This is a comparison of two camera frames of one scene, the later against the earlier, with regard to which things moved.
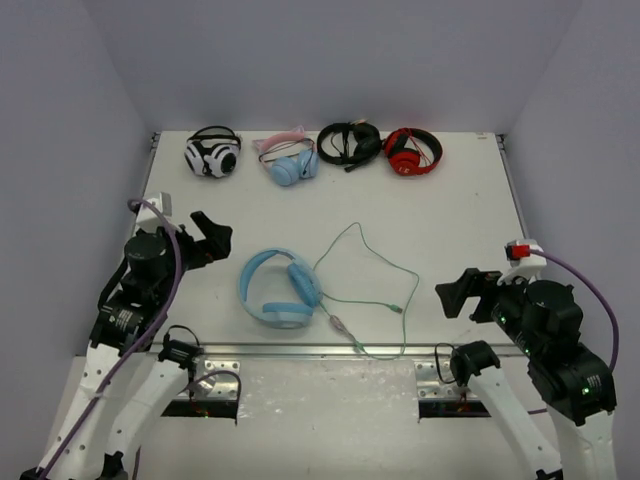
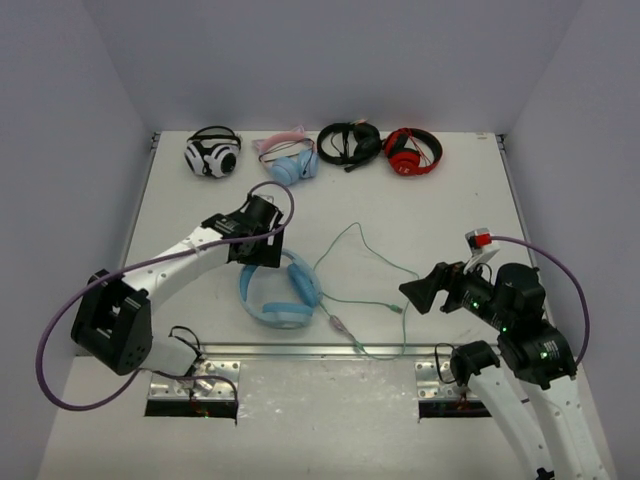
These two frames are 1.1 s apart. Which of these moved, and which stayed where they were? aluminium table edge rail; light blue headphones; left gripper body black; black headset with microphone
Moved: left gripper body black
Stayed: light blue headphones; black headset with microphone; aluminium table edge rail
